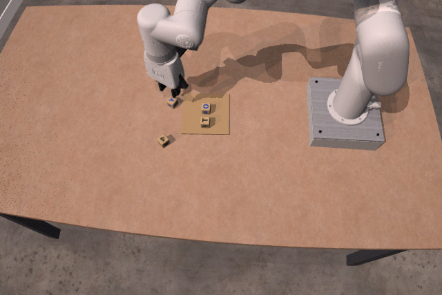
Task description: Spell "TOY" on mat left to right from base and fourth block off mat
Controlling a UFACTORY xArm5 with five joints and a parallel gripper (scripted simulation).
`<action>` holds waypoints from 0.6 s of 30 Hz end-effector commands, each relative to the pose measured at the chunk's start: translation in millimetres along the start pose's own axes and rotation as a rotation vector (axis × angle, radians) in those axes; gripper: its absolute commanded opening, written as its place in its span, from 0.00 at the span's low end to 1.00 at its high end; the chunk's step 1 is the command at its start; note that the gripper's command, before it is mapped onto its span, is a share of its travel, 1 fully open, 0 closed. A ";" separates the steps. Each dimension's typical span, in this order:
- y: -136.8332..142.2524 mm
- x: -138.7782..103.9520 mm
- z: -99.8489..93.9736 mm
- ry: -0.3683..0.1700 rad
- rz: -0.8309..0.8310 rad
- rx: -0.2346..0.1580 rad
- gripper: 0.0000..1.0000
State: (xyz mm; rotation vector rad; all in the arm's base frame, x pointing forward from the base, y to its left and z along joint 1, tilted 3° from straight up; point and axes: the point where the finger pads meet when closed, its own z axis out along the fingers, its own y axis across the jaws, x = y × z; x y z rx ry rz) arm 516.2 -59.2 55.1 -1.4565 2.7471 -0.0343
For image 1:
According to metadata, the tan flat square mat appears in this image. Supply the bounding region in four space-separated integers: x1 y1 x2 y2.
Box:
181 94 229 135

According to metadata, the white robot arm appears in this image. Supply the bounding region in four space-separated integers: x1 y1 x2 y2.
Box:
137 0 410 126

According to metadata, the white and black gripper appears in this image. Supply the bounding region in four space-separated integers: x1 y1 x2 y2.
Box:
144 50 189 99

